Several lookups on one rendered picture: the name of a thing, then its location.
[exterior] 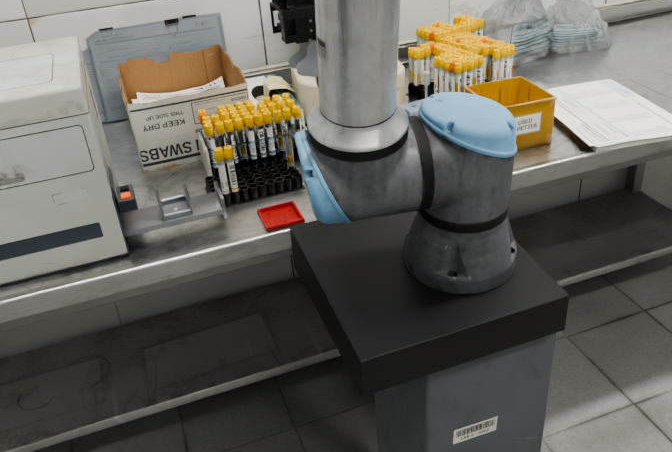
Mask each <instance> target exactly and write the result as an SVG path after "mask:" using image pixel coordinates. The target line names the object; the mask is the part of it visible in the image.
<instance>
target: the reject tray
mask: <svg viewBox="0 0 672 452"><path fill-rule="evenodd" d="M257 213H258V215H259V217H260V219H261V221H262V223H263V225H264V227H265V229H266V231H267V232H269V231H273V230H277V229H281V228H284V227H288V226H292V225H296V224H300V223H304V222H305V219H304V217H303V216H302V214H301V212H300V211H299V209H298V207H297V206H296V204H295V203H294V201H289V202H285V203H281V204H277V205H272V206H268V207H264V208H260V209H257Z"/></svg>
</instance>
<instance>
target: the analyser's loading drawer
mask: <svg viewBox="0 0 672 452"><path fill-rule="evenodd" d="M213 183H214V188H215V192H212V193H207V194H203V195H199V196H194V197H190V196H189V193H188V190H187V187H186V184H183V189H184V194H183V195H179V196H174V197H170V198H166V199H161V200H160V196H159V192H158V191H157V190H156V191H155V193H156V196H157V200H158V204H159V205H155V206H151V207H146V208H142V209H138V210H133V211H129V212H125V213H120V214H119V217H120V220H121V224H122V228H123V231H124V235H125V237H129V236H133V235H137V234H141V233H146V232H150V231H154V230H158V229H162V228H166V227H171V226H175V225H179V224H183V223H187V222H192V221H196V220H200V219H204V218H208V217H212V216H217V215H221V214H222V215H223V217H224V219H226V218H228V217H227V211H226V206H225V200H224V197H223V194H222V192H221V190H220V188H219V185H218V183H217V181H215V182H213ZM174 208H178V211H174Z"/></svg>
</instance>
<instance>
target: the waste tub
mask: <svg viewBox="0 0 672 452"><path fill-rule="evenodd" d="M463 88H464V89H465V93H470V94H475V95H479V96H482V97H485V98H488V99H491V100H493V101H495V102H497V103H499V104H501V105H502V106H504V107H505V108H506V109H508V110H509V111H510V112H511V114H512V115H513V117H514V118H515V121H516V125H517V132H516V145H517V151H518V150H522V149H527V148H532V147H536V146H541V145H545V144H550V143H551V139H552V130H553V120H554V111H555V101H556V99H557V97H556V96H554V95H553V94H551V93H549V92H548V91H546V90H544V89H542V88H541V87H539V86H537V85H536V84H534V83H532V82H531V81H529V80H527V79H525V78H524V77H522V76H517V77H512V78H507V79H501V80H496V81H491V82H486V83H480V84H475V85H470V86H464V87H463Z"/></svg>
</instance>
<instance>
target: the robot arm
mask: <svg viewBox="0 0 672 452"><path fill-rule="evenodd" d="M269 4H270V12H271V21H272V29H273V34H275V33H280V32H281V33H282V41H284V42H285V44H289V43H296V44H299V50H298V51H297V52H296V53H294V54H293V55H292V56H290V57H289V60H288V62H289V66H290V67H291V68H294V69H297V73H298V74H299V75H301V76H314V77H315V81H316V84H317V87H319V103H318V104H316V105H315V106H314V107H313V108H312V109H311V111H310V112H309V114H308V118H307V129H302V130H301V131H300V132H297V133H296V134H295V136H294V138H295V143H296V148H297V152H298V156H299V160H300V164H301V168H302V172H303V176H304V180H305V183H306V187H307V191H308V195H309V199H310V202H311V206H312V210H313V213H314V216H315V217H316V219H317V220H319V221H320V222H322V223H325V224H333V223H342V222H347V223H353V222H354V221H356V220H362V219H368V218H375V217H381V216H387V215H393V214H400V213H406V212H412V211H417V212H416V215H415V218H414V220H413V223H412V226H411V228H410V229H409V231H408V233H407V235H406V238H405V242H404V262H405V265H406V267H407V269H408V271H409V272H410V273H411V274H412V275H413V276H414V277H415V278H416V279H417V280H418V281H420V282H421V283H423V284H424V285H426V286H428V287H430V288H433V289H435V290H438V291H442V292H446V293H452V294H478V293H483V292H487V291H490V290H493V289H495V288H497V287H499V286H501V285H502V284H504V283H505V282H506V281H507V280H508V279H509V278H510V277H511V275H512V274H513V271H514V269H515V263H516V255H517V249H516V244H515V240H514V236H513V233H512V229H511V226H510V222H509V218H508V207H509V199H510V191H511V182H512V174H513V165H514V157H515V155H516V153H517V145H516V132H517V125H516V121H515V118H514V117H513V115H512V114H511V112H510V111H509V110H508V109H506V108H505V107H504V106H502V105H501V104H499V103H497V102H495V101H493V100H491V99H488V98H485V97H482V96H479V95H475V94H470V93H463V92H442V93H436V94H433V95H430V96H429V97H427V98H425V99H424V100H423V101H422V103H421V105H420V107H419V109H418V114H419V115H414V116H408V115H407V112H406V111H405V109H404V108H403V107H402V106H401V105H400V104H399V103H397V102H396V95H397V71H398V47H399V23H400V0H272V2H269ZM276 10H277V11H279V13H277V14H278V20H280V22H279V23H277V26H275V25H274V16H273V11H276Z"/></svg>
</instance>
